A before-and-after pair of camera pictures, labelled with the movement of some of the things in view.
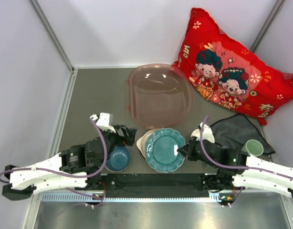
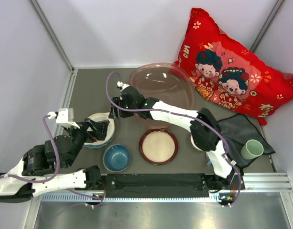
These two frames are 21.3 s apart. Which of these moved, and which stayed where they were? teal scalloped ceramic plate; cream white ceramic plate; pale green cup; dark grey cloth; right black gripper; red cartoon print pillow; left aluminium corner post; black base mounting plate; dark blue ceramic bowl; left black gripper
Moved: teal scalloped ceramic plate; cream white ceramic plate; right black gripper; left black gripper
Stayed: dark grey cloth; dark blue ceramic bowl; black base mounting plate; left aluminium corner post; pale green cup; red cartoon print pillow
